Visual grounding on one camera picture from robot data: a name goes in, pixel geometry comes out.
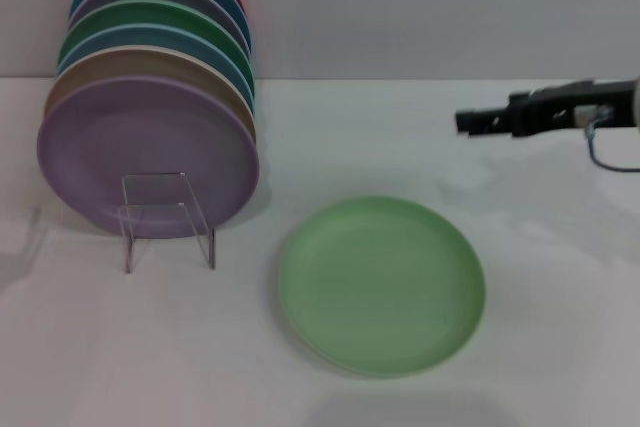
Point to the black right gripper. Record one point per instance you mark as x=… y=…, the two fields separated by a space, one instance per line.
x=545 y=109

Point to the light green plate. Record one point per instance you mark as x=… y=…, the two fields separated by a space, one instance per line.
x=380 y=287

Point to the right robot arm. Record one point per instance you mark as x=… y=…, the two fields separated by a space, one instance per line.
x=636 y=102

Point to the clear acrylic plate rack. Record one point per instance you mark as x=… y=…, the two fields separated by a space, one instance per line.
x=200 y=232

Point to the lilac purple plate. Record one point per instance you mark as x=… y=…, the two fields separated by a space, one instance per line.
x=150 y=147

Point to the dark green plate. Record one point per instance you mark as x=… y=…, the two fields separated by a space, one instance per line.
x=150 y=12

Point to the light blue plate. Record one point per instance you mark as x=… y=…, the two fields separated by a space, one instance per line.
x=140 y=37

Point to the beige plate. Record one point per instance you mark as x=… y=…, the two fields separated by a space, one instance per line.
x=125 y=64

